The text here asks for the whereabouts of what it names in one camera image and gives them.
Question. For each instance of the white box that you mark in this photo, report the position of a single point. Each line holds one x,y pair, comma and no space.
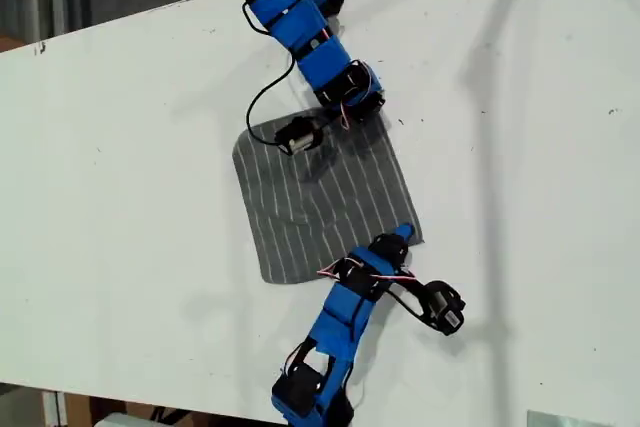
125,421

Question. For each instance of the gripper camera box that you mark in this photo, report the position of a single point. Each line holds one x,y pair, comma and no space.
300,139
445,307

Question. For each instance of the white table leg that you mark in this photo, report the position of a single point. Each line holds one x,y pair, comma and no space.
55,409

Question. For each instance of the grey white-striped square towel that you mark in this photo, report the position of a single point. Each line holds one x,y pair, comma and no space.
280,227

